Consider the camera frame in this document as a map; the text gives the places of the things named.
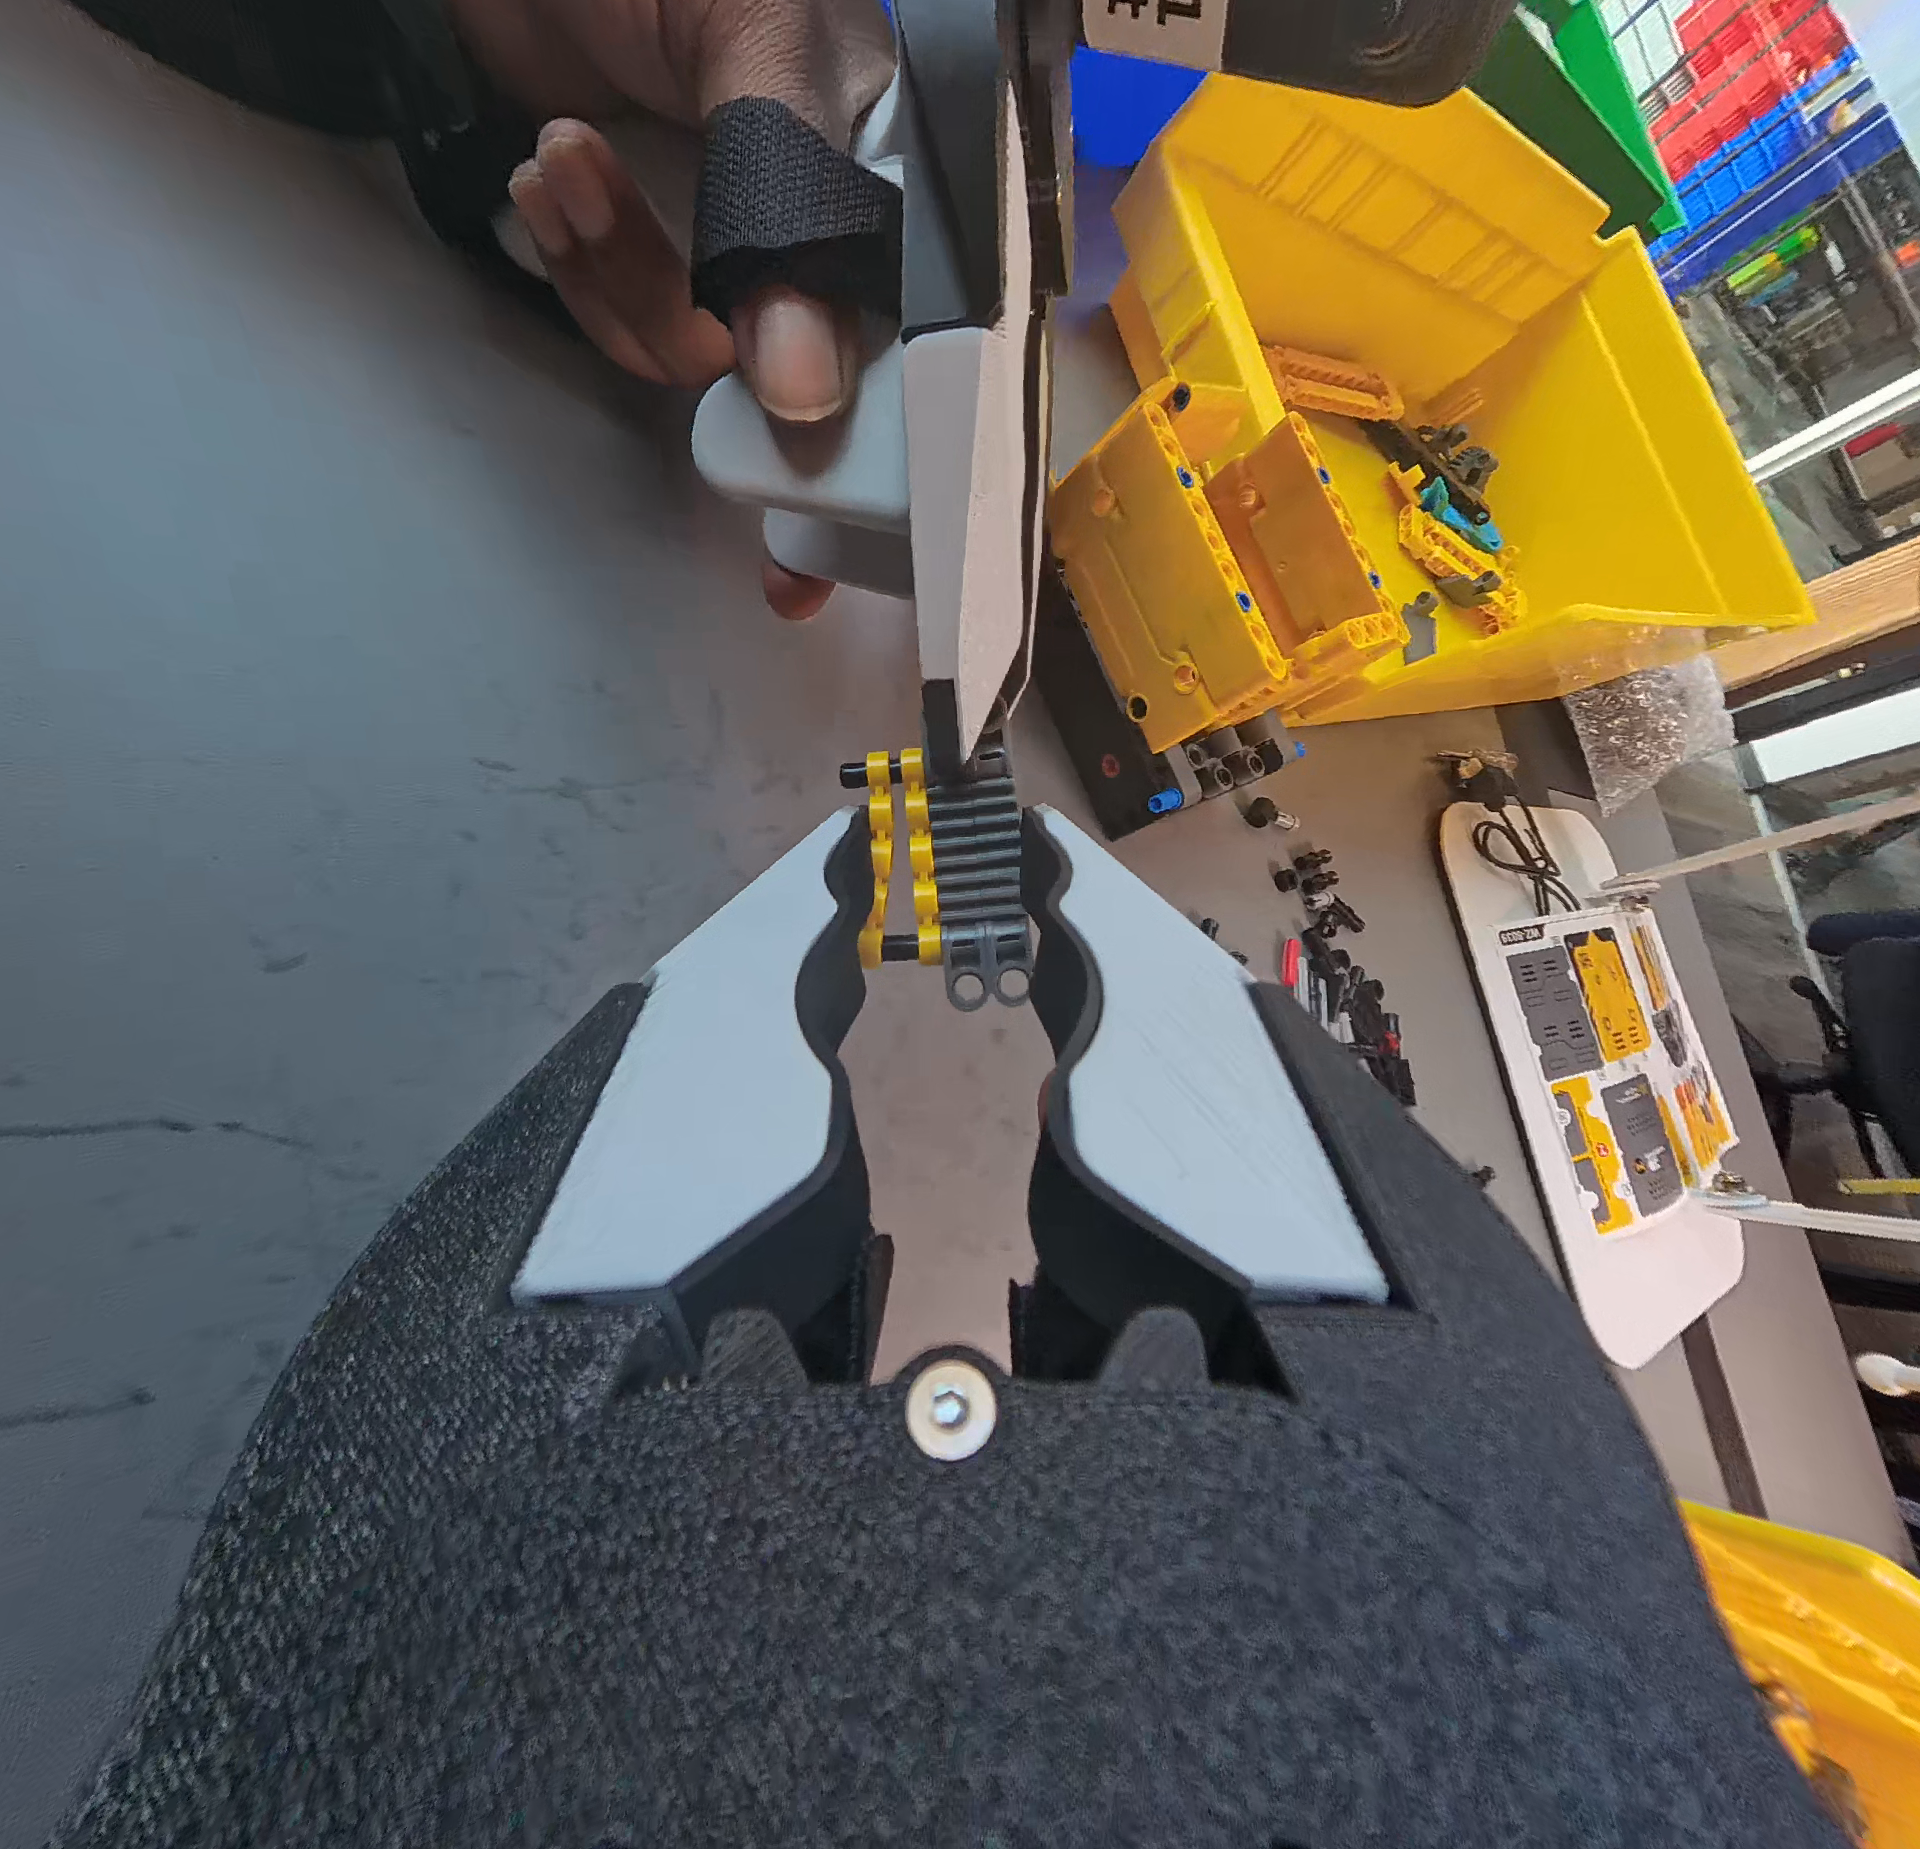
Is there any orange lego frame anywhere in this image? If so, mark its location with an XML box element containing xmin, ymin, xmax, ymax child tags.
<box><xmin>1258</xmin><ymin>341</ymin><xmax>1404</xmax><ymax>423</ymax></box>

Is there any black office chair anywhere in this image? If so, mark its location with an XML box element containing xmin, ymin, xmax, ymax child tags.
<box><xmin>1746</xmin><ymin>911</ymin><xmax>1920</xmax><ymax>1176</ymax></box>

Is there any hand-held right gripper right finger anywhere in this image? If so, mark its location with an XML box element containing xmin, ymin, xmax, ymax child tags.
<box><xmin>1023</xmin><ymin>805</ymin><xmax>1394</xmax><ymax>1386</ymax></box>

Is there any wooden post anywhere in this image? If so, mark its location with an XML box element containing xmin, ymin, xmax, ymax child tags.
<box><xmin>1711</xmin><ymin>536</ymin><xmax>1920</xmax><ymax>695</ymax></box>

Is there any pile of small lego pins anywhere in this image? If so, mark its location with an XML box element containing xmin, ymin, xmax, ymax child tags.
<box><xmin>1191</xmin><ymin>790</ymin><xmax>1418</xmax><ymax>1106</ymax></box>

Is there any black lego beam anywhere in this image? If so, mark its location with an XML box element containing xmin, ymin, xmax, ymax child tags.
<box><xmin>1356</xmin><ymin>416</ymin><xmax>1501</xmax><ymax>515</ymax></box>

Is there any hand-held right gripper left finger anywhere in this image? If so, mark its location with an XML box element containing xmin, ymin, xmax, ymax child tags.
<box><xmin>511</xmin><ymin>805</ymin><xmax>873</xmax><ymax>1386</ymax></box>

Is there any blue plastic bin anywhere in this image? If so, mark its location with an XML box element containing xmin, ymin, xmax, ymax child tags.
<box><xmin>1072</xmin><ymin>45</ymin><xmax>1209</xmax><ymax>171</ymax></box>

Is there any yellow lego beam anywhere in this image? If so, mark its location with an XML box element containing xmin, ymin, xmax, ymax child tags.
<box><xmin>895</xmin><ymin>746</ymin><xmax>947</xmax><ymax>970</ymax></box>
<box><xmin>854</xmin><ymin>751</ymin><xmax>903</xmax><ymax>970</ymax></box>

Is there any instruction booklet on stand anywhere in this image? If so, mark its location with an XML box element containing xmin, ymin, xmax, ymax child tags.
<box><xmin>1437</xmin><ymin>790</ymin><xmax>1920</xmax><ymax>1400</ymax></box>

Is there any yellow black lego model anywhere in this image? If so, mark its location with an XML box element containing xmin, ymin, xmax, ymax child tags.
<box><xmin>1045</xmin><ymin>377</ymin><xmax>1410</xmax><ymax>844</ymax></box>

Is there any yellow lego connector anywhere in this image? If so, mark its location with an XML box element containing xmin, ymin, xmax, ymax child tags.
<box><xmin>1387</xmin><ymin>499</ymin><xmax>1523</xmax><ymax>636</ymax></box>

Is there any yellow plastic bin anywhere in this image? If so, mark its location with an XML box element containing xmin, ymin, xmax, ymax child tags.
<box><xmin>1679</xmin><ymin>1497</ymin><xmax>1920</xmax><ymax>1849</ymax></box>
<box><xmin>1108</xmin><ymin>69</ymin><xmax>1816</xmax><ymax>727</ymax></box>

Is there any clear bubble wrap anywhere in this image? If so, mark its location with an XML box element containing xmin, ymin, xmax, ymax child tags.
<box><xmin>1559</xmin><ymin>656</ymin><xmax>1740</xmax><ymax>817</ymax></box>

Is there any stack of red crates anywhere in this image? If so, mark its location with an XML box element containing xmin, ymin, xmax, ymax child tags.
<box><xmin>1648</xmin><ymin>0</ymin><xmax>1854</xmax><ymax>178</ymax></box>

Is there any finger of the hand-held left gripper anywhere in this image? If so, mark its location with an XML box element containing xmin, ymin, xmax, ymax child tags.
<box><xmin>689</xmin><ymin>137</ymin><xmax>1050</xmax><ymax>751</ymax></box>
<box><xmin>762</xmin><ymin>506</ymin><xmax>920</xmax><ymax>600</ymax></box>

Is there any stack of blue crates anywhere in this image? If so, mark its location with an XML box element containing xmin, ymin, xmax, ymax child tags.
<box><xmin>1648</xmin><ymin>100</ymin><xmax>1898</xmax><ymax>291</ymax></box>

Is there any person's left hand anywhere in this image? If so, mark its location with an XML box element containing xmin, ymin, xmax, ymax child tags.
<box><xmin>435</xmin><ymin>0</ymin><xmax>903</xmax><ymax>620</ymax></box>

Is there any green plastic bin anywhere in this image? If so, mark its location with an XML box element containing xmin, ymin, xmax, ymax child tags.
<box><xmin>1476</xmin><ymin>0</ymin><xmax>1689</xmax><ymax>238</ymax></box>

